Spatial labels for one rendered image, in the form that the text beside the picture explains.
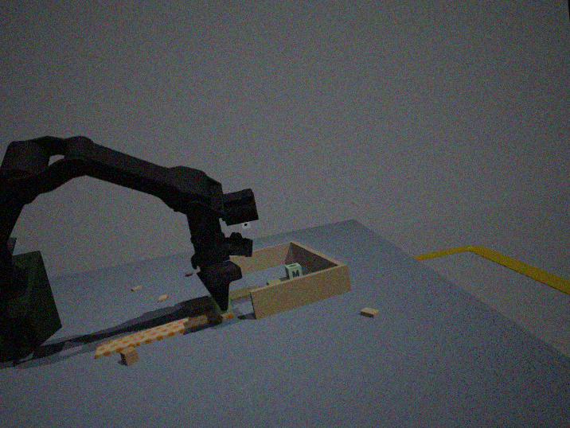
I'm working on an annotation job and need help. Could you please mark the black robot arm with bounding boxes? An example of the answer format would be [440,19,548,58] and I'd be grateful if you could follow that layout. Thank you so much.
[0,135,259,301]

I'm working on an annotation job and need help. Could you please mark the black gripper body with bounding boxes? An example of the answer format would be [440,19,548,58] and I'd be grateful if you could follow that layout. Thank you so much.
[190,228,242,288]

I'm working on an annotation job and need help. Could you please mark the small brown cube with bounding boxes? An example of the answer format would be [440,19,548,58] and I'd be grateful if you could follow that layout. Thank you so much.
[120,346,139,366]

